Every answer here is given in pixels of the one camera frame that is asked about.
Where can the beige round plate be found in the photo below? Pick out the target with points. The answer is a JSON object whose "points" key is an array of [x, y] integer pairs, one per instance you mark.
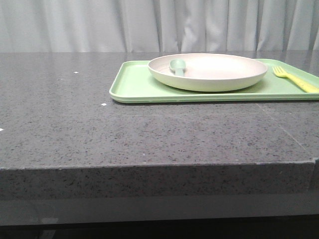
{"points": [[207, 72]]}

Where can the yellow plastic fork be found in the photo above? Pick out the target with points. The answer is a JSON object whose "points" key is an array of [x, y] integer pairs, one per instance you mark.
{"points": [[302, 84]]}

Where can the light green plastic tray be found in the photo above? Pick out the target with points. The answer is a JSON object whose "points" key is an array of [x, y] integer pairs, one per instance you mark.
{"points": [[134, 84]]}

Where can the grey-green plastic spoon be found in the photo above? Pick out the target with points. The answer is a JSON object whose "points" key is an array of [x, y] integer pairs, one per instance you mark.
{"points": [[177, 66]]}

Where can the grey pleated curtain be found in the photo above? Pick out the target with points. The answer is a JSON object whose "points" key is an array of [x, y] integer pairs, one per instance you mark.
{"points": [[158, 25]]}

